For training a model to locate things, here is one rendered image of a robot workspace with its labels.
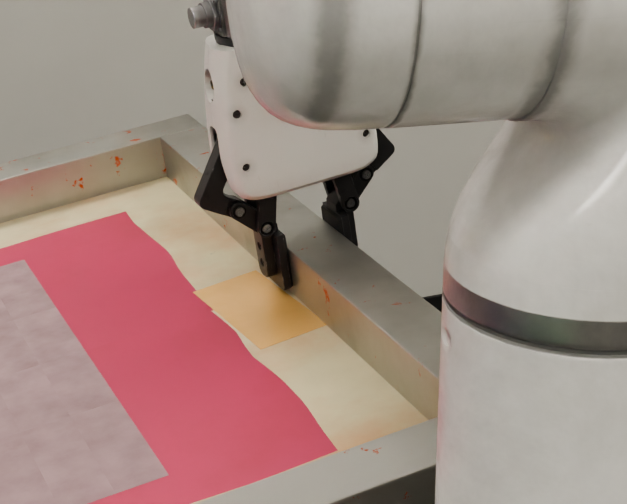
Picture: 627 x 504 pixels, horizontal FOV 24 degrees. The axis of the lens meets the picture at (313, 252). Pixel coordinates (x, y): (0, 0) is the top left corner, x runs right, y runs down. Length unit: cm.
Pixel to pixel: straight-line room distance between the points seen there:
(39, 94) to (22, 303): 199
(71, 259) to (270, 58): 68
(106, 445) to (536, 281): 43
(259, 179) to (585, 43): 51
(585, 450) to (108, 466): 40
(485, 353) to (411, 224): 294
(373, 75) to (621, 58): 7
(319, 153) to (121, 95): 214
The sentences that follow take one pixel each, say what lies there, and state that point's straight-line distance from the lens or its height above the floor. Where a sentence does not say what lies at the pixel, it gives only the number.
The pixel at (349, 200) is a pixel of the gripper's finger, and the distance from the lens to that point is 95.
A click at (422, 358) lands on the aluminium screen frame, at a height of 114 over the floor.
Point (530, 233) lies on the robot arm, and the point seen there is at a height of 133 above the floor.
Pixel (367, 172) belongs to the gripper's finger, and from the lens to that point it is 96.
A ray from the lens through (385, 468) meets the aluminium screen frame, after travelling 71.
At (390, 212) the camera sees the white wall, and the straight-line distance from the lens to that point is 337.
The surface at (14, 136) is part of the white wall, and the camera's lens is 301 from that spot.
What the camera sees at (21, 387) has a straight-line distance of 92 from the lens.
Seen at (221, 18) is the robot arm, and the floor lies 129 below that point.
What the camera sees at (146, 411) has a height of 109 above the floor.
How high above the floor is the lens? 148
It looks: 21 degrees down
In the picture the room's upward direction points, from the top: straight up
